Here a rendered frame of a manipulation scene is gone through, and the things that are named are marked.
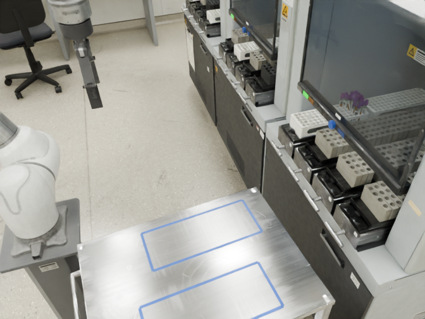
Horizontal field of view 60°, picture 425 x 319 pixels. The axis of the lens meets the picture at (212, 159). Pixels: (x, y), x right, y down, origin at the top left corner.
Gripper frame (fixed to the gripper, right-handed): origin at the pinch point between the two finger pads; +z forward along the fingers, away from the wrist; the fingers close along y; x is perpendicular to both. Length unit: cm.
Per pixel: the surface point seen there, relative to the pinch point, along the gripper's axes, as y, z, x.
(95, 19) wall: -360, 105, -7
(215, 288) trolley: 47, 38, 20
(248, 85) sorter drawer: -52, 39, 66
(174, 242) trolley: 28.6, 37.9, 12.6
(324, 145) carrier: 6, 35, 74
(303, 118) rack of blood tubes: -11, 34, 74
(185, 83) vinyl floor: -204, 120, 63
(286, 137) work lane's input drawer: -9, 40, 66
